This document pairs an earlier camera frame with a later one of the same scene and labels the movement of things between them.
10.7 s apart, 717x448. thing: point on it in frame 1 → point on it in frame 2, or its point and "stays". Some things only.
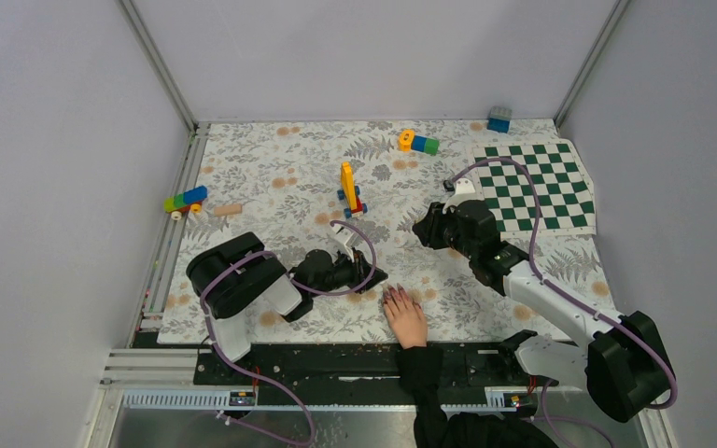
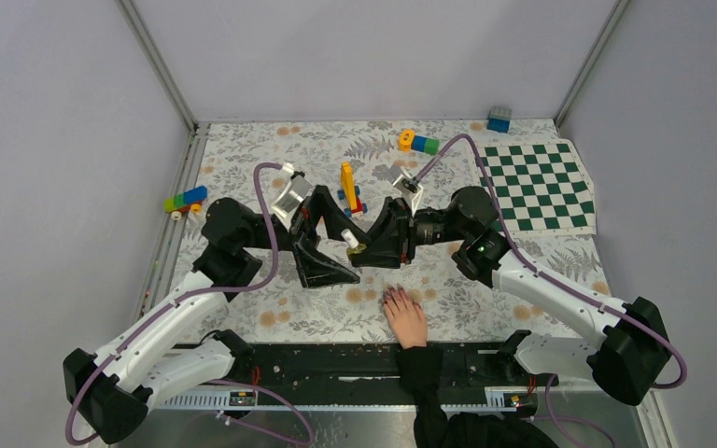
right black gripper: [428, 230] → [394, 237]
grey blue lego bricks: [499, 119] stays
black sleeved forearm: [422, 367] stays
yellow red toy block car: [350, 192] stays
